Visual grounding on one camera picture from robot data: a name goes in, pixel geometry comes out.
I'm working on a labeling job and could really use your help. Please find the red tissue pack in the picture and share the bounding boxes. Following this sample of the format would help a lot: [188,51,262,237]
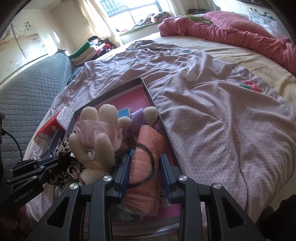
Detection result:
[34,106,74,149]

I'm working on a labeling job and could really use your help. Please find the black hair band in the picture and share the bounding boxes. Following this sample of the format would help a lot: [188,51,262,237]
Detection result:
[127,143,155,189]

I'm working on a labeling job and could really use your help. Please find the white drawer cabinet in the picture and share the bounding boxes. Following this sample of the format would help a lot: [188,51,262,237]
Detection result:
[247,7,276,26]

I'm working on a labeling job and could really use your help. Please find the leopard print scrunchie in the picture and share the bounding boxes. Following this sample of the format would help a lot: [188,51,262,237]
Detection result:
[48,136,86,187]

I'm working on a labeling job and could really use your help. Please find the black cable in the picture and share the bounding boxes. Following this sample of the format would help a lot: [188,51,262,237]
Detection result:
[1,129,24,162]

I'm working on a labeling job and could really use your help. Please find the cream bunny plush toy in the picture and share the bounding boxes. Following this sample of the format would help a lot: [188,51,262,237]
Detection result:
[69,104,131,185]

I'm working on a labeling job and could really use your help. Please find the salmon pink pouch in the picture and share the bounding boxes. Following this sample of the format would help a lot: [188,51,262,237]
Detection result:
[123,125,166,216]

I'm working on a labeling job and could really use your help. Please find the dark blue small box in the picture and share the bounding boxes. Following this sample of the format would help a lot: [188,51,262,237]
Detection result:
[40,129,64,160]

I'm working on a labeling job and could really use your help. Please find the clothes on window sill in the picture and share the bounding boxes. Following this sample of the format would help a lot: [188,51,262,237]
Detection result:
[132,11,171,30]

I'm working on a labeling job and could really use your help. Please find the window with dark frame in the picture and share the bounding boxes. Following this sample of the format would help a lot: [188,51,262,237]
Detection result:
[99,0,163,24]

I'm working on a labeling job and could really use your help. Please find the purple bunny plush toy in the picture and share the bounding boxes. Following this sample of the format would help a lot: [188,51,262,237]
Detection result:
[129,106,159,135]

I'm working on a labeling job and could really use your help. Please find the red crumpled duvet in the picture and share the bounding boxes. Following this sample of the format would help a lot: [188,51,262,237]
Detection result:
[158,11,295,75]

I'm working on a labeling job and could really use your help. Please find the grey quilted headboard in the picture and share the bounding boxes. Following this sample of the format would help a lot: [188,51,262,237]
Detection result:
[1,51,74,166]

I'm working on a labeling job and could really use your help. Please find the pink strawberry quilt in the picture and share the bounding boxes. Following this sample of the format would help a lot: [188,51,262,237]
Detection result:
[24,39,296,224]

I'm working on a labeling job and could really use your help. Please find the stack of folded blankets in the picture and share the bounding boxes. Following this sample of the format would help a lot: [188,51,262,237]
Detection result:
[69,36,116,67]

